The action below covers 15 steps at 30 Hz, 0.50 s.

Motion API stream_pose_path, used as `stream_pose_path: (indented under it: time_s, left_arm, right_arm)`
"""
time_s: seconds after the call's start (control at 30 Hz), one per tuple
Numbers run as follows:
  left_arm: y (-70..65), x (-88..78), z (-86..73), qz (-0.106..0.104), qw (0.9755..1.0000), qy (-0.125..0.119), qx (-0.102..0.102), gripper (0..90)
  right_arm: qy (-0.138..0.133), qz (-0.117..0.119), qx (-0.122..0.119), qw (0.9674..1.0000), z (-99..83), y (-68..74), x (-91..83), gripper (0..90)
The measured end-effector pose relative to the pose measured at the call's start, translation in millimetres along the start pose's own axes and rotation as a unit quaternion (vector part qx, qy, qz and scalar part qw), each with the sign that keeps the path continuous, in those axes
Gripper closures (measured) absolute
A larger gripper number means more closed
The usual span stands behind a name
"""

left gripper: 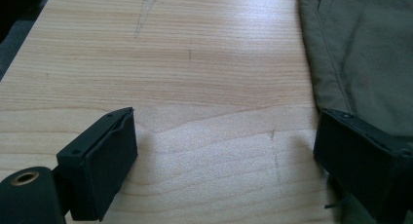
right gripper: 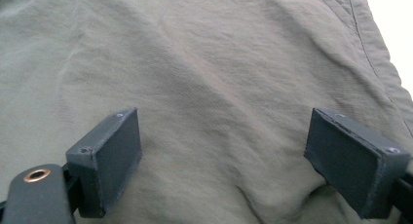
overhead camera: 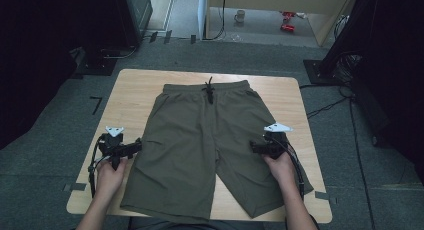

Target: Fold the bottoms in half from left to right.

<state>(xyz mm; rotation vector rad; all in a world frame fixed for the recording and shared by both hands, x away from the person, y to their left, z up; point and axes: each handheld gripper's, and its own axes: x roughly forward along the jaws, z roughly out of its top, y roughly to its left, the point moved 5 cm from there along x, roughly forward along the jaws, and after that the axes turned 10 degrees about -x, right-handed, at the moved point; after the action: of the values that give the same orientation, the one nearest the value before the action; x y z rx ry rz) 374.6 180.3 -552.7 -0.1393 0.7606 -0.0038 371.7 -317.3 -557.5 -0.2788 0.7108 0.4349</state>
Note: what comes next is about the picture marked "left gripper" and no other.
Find olive green pants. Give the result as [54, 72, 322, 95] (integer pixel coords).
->
[297, 0, 413, 224]

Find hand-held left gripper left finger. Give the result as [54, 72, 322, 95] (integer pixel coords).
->
[56, 106, 139, 223]

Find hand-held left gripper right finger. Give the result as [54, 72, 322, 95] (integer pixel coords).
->
[313, 108, 413, 224]

